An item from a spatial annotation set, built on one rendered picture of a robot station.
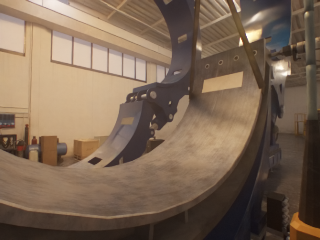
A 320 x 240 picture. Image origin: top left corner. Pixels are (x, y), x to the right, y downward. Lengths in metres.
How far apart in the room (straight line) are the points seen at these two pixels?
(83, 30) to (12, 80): 3.98
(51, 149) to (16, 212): 7.55
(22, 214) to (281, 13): 3.74
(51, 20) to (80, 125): 5.07
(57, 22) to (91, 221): 9.74
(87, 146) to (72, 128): 1.83
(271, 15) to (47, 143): 7.79
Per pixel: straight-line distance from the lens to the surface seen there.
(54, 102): 9.57
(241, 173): 1.20
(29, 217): 0.43
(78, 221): 0.47
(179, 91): 3.66
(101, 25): 10.89
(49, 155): 7.96
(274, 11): 3.78
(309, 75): 0.45
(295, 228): 0.45
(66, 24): 10.08
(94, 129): 10.08
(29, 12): 9.85
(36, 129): 9.28
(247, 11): 3.98
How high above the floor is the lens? 1.69
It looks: 1 degrees up
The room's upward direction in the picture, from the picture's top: straight up
